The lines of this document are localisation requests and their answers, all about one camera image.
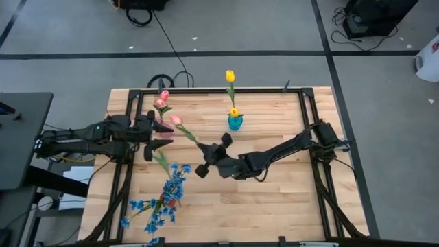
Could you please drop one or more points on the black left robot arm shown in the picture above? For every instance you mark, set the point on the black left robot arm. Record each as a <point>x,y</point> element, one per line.
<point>85,135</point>

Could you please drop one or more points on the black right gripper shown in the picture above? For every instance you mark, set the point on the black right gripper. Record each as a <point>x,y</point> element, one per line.
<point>226,166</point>

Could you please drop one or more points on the pink artificial tulip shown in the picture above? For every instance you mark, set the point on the pink artificial tulip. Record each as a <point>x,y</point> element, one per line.
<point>164,95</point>
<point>160,103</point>

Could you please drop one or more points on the pink glass vase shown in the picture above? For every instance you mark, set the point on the pink glass vase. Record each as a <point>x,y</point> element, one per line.
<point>166,135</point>

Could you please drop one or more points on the grey desk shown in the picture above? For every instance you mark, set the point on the grey desk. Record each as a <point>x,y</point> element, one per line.
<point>20,144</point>

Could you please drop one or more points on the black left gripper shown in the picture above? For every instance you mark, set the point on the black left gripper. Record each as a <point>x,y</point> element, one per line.
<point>144,132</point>

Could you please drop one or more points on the blue artificial flower spray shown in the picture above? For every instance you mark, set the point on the blue artificial flower spray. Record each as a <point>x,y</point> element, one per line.
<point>154,241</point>
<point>152,226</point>
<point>173,188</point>
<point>139,204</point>

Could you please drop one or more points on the pink tulip bunch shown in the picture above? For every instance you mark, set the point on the pink tulip bunch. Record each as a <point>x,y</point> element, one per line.
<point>176,119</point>

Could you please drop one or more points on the black equipment case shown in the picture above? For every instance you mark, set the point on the black equipment case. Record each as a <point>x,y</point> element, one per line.
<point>144,4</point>
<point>377,13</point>

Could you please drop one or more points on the black aluminium table frame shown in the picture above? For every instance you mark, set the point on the black aluminium table frame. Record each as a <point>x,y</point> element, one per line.
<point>212,91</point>

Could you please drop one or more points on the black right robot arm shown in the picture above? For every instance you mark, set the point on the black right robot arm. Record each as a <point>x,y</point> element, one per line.
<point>281,149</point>

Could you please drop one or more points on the teal glass vase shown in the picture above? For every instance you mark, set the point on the teal glass vase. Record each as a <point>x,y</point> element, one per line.
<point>235,125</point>

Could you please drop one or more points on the red vase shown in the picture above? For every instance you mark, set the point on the red vase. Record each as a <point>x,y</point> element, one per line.
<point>169,203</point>

